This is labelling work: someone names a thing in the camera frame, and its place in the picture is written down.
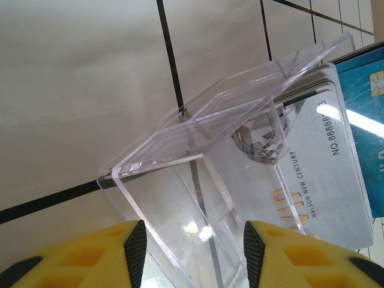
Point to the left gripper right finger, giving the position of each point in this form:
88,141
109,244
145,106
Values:
300,261

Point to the clear acrylic card box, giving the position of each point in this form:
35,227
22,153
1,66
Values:
186,168

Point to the blue VIP card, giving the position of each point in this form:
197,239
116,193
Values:
363,120

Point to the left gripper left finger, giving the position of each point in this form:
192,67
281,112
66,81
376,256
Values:
90,258

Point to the silver VIP card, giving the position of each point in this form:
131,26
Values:
324,186

